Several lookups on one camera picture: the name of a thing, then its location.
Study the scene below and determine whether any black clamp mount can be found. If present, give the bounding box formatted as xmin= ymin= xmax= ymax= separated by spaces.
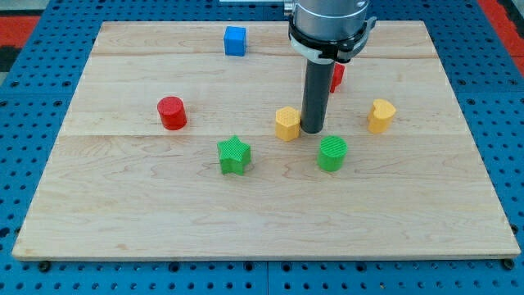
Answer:
xmin=288 ymin=16 xmax=377 ymax=65

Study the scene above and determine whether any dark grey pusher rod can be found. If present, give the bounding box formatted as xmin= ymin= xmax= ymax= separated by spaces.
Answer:
xmin=300 ymin=61 xmax=335 ymax=134

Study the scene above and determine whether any yellow hexagon block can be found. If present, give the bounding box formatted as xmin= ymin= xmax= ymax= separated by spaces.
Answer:
xmin=275 ymin=107 xmax=300 ymax=142

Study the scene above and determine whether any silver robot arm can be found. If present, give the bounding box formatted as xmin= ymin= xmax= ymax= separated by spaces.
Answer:
xmin=284 ymin=0 xmax=377 ymax=134

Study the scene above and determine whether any red star block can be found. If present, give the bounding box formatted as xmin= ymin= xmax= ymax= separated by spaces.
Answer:
xmin=330 ymin=63 xmax=346 ymax=93

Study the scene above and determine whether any green star block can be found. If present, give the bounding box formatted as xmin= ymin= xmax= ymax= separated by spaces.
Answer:
xmin=217 ymin=135 xmax=251 ymax=175

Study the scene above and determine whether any green cylinder block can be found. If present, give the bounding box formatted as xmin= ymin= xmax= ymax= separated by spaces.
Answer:
xmin=317 ymin=136 xmax=348 ymax=172

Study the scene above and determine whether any yellow heart block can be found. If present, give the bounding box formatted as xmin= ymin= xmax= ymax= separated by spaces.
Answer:
xmin=367 ymin=98 xmax=396 ymax=134

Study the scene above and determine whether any blue cube block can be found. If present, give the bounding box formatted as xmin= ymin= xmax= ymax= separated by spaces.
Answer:
xmin=223 ymin=26 xmax=246 ymax=57

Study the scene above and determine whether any wooden board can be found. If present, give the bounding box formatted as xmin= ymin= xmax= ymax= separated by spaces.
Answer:
xmin=12 ymin=21 xmax=521 ymax=261

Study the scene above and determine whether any red cylinder block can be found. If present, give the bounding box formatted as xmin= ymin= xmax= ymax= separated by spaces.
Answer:
xmin=157 ymin=96 xmax=187 ymax=130

